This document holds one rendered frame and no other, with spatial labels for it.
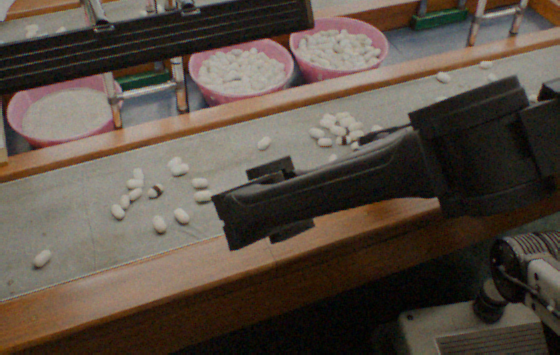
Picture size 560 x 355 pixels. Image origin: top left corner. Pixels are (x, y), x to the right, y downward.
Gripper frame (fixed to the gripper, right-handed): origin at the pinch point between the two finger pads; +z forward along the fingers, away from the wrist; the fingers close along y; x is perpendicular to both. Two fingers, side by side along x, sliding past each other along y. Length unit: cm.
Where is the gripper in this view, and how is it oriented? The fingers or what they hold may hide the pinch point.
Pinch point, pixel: (364, 146)
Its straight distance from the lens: 131.7
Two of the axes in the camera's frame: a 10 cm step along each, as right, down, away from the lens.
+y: -9.2, 2.6, -2.9
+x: 2.4, 9.7, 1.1
